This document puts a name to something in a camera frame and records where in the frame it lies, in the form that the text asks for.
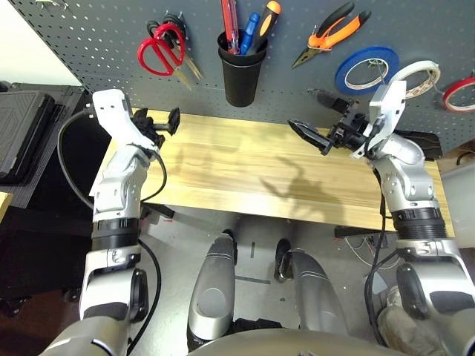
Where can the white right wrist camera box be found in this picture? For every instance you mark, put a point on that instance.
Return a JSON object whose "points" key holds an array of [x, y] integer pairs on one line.
{"points": [[387, 104]]}

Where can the black table support bracket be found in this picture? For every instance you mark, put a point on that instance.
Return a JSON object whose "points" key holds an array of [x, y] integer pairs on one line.
{"points": [[159, 212]]}

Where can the black plastic tool cup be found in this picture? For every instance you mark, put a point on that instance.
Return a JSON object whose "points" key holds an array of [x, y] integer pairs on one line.
{"points": [[241, 85]]}

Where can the black robot foot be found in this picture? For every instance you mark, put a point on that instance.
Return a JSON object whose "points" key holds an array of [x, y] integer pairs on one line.
{"points": [[230, 239], [282, 259]]}

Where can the silver double peg hook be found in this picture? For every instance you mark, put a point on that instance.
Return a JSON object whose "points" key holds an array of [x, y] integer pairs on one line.
{"points": [[178, 16]]}

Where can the khaki trouser leg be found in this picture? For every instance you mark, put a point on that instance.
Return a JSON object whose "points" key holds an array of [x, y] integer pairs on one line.
{"points": [[408, 330]]}

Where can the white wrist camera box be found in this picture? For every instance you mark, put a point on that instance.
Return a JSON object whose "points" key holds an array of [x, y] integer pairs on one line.
{"points": [[111, 111], [387, 104]]}

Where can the silver right robot leg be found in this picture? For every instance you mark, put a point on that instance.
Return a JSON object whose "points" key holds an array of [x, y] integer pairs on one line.
{"points": [[319, 293]]}

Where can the orange black needle-nose pliers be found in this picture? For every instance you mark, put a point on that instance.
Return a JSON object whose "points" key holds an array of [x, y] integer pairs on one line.
{"points": [[334, 35]]}

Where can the black right robot foot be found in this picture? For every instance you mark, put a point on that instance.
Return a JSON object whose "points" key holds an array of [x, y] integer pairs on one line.
{"points": [[282, 259]]}

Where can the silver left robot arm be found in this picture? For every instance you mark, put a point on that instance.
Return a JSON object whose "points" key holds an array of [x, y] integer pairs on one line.
{"points": [[118, 185]]}

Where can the white tape roll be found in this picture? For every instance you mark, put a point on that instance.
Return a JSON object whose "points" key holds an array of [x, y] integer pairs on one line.
{"points": [[419, 66]]}

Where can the silver robot leg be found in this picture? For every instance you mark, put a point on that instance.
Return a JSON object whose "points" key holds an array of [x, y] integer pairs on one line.
{"points": [[213, 296], [319, 293]]}

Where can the black ribbed equipment case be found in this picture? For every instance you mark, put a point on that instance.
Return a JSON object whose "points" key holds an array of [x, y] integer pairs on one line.
{"points": [[22, 133]]}

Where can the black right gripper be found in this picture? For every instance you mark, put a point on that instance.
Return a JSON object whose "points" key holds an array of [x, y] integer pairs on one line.
{"points": [[349, 131]]}

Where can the black left robot foot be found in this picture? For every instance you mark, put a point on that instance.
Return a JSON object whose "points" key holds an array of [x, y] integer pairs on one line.
{"points": [[230, 239]]}

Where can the red tape roll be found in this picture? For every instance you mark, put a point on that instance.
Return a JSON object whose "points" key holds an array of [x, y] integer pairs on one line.
{"points": [[445, 97]]}

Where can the white sneaker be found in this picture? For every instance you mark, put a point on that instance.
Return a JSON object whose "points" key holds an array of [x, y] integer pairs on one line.
{"points": [[395, 296]]}

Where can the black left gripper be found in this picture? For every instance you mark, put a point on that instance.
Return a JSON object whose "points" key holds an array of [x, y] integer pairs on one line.
{"points": [[150, 130]]}

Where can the dark grey metal pegboard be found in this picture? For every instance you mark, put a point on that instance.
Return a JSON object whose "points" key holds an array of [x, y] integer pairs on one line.
{"points": [[111, 44]]}

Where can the black cabinet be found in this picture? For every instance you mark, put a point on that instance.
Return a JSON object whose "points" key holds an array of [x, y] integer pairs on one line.
{"points": [[44, 241]]}

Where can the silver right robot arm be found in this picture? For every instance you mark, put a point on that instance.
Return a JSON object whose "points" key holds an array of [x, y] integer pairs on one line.
{"points": [[408, 185]]}

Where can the light wooden plank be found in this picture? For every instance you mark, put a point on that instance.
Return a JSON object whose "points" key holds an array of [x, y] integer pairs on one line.
{"points": [[4, 205]]}

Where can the silver left robot leg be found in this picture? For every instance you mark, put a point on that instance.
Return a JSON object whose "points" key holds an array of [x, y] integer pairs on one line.
{"points": [[213, 296]]}

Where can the blue tape roll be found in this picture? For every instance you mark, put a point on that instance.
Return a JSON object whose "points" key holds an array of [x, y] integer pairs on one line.
{"points": [[371, 50]]}

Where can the grey robot torso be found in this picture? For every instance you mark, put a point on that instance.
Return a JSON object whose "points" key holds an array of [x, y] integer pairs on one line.
{"points": [[297, 345]]}

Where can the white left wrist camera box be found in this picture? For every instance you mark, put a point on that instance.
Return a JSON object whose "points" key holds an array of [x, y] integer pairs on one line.
{"points": [[111, 111]]}

